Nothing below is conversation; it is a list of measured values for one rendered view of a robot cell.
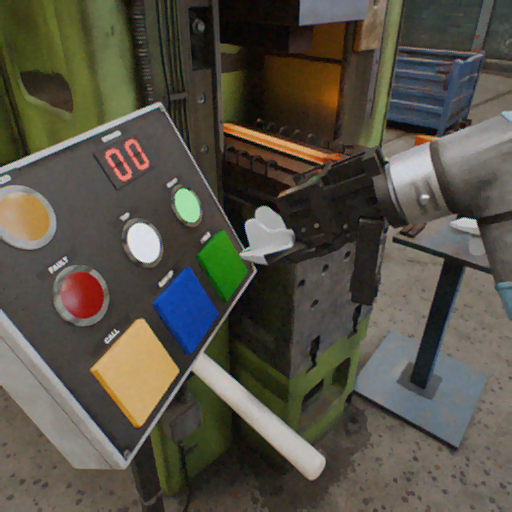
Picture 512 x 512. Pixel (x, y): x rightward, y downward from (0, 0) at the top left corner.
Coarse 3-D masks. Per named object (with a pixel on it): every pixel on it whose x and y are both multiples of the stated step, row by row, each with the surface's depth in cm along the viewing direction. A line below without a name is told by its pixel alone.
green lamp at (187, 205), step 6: (180, 192) 55; (186, 192) 56; (180, 198) 55; (186, 198) 56; (192, 198) 57; (180, 204) 54; (186, 204) 55; (192, 204) 56; (198, 204) 57; (180, 210) 54; (186, 210) 55; (192, 210) 56; (198, 210) 57; (186, 216) 55; (192, 216) 56; (198, 216) 57
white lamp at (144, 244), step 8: (136, 224) 48; (144, 224) 48; (136, 232) 47; (144, 232) 48; (152, 232) 49; (128, 240) 46; (136, 240) 47; (144, 240) 48; (152, 240) 49; (136, 248) 46; (144, 248) 47; (152, 248) 48; (136, 256) 46; (144, 256) 47; (152, 256) 48
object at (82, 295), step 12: (72, 276) 39; (84, 276) 40; (72, 288) 39; (84, 288) 40; (96, 288) 41; (72, 300) 39; (84, 300) 40; (96, 300) 41; (72, 312) 39; (84, 312) 39; (96, 312) 41
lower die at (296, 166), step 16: (224, 144) 107; (240, 144) 107; (256, 144) 105; (304, 144) 106; (240, 160) 100; (256, 160) 100; (288, 160) 97; (304, 160) 96; (240, 176) 99; (256, 176) 95; (272, 176) 92; (288, 176) 92; (304, 176) 91; (272, 192) 93
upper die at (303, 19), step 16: (224, 0) 83; (240, 0) 80; (256, 0) 77; (272, 0) 75; (288, 0) 72; (304, 0) 71; (320, 0) 74; (336, 0) 76; (352, 0) 79; (224, 16) 84; (240, 16) 81; (256, 16) 78; (272, 16) 76; (288, 16) 73; (304, 16) 73; (320, 16) 75; (336, 16) 78; (352, 16) 81
